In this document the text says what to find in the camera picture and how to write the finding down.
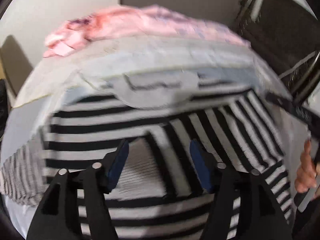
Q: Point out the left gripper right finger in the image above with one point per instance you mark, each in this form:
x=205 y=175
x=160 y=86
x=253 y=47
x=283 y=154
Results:
x=260 y=215

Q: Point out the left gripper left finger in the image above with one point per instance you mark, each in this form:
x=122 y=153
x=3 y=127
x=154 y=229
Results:
x=57 y=215

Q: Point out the black white striped sweater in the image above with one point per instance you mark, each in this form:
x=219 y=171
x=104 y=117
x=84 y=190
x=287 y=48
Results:
x=158 y=194

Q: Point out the black clothing pile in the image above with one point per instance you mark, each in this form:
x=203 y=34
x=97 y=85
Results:
x=4 y=108

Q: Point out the right hand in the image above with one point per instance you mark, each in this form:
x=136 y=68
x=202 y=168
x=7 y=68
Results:
x=306 y=173

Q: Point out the black folding chair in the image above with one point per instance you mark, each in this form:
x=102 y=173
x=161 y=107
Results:
x=286 y=36

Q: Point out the pink floral cloth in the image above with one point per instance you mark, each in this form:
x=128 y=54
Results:
x=125 y=21

